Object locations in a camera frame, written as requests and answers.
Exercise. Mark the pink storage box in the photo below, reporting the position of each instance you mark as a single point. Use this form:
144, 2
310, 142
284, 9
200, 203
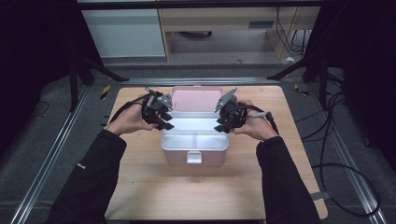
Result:
177, 158

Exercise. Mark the light wooden desk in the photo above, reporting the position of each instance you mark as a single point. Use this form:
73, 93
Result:
218, 18

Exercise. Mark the black curtain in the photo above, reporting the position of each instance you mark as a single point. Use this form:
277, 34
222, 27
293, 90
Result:
364, 62
34, 46

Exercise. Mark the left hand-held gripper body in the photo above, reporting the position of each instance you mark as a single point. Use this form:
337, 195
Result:
152, 109

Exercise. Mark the person's right hand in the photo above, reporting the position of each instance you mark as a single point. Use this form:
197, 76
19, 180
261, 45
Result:
258, 126

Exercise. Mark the black metal stand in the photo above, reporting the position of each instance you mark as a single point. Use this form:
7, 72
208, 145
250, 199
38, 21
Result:
74, 87
322, 84

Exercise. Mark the person's left hand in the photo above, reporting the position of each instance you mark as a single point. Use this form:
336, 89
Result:
129, 119

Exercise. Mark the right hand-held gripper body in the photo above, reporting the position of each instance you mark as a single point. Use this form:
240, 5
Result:
233, 115

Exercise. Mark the grey tape piece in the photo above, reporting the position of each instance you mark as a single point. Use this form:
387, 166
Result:
320, 196

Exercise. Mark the white tray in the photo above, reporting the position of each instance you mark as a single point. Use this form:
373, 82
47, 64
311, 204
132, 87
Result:
194, 137

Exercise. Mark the yellow black tape strip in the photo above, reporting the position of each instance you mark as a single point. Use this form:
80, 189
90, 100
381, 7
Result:
301, 90
105, 92

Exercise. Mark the white paper scrap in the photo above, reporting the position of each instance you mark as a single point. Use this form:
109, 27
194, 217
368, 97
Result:
289, 59

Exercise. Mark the aluminium floor rail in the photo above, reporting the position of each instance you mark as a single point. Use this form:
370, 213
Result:
199, 81
351, 174
49, 161

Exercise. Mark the white cabinet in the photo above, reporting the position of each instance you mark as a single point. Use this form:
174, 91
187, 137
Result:
124, 34

